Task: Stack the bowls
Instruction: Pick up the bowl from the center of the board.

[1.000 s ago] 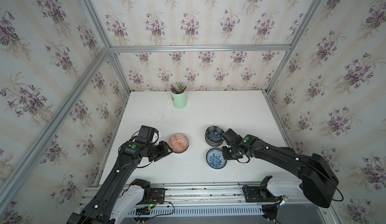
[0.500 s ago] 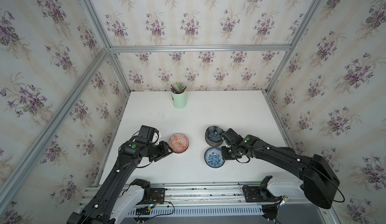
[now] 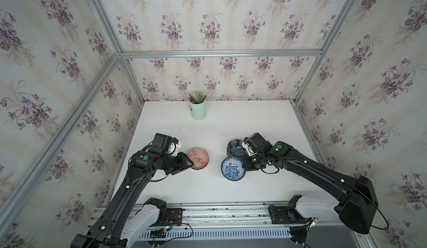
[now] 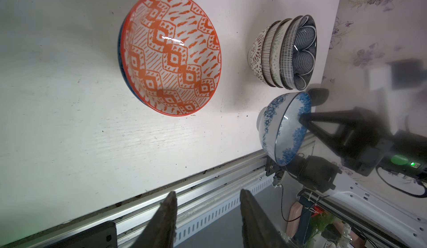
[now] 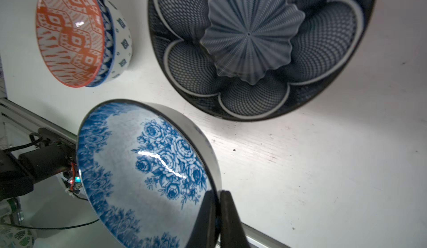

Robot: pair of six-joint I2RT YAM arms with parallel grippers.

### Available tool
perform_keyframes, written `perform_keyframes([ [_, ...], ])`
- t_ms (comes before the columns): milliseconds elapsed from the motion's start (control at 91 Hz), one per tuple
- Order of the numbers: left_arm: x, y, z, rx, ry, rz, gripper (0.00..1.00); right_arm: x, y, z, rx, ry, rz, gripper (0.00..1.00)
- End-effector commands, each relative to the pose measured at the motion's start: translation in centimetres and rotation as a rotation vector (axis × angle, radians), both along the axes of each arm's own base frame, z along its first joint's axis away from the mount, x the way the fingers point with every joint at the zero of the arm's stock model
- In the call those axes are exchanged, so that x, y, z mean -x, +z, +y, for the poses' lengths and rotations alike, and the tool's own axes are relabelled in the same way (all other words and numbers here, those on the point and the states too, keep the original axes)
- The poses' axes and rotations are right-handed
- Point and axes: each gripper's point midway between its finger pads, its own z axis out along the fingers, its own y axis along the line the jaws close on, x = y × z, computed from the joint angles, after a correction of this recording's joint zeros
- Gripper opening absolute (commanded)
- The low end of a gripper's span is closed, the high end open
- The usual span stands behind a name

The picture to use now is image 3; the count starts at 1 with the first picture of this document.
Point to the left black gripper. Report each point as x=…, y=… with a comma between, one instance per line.
x=182, y=165

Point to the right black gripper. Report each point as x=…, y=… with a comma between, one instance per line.
x=246, y=165

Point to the dark navy patterned bowl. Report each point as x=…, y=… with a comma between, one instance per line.
x=235, y=149

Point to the orange diamond pattern bowl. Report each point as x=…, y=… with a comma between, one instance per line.
x=199, y=157

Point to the blue floral bowl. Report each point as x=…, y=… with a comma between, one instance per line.
x=232, y=169

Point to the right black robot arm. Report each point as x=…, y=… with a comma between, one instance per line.
x=353, y=201

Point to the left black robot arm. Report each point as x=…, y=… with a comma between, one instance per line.
x=107, y=230

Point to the mint green utensil cup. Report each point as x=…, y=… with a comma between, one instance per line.
x=198, y=111

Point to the colourful sticks in cup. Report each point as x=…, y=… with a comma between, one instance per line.
x=197, y=97

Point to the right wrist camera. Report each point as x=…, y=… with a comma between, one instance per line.
x=248, y=149

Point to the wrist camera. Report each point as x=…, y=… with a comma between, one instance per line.
x=174, y=148
x=248, y=149

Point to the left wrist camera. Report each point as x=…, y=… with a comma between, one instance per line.
x=174, y=148

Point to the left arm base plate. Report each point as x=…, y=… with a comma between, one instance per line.
x=170, y=217

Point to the aluminium front rail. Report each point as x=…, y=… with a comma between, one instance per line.
x=234, y=214

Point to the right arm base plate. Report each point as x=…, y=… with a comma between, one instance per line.
x=282, y=215

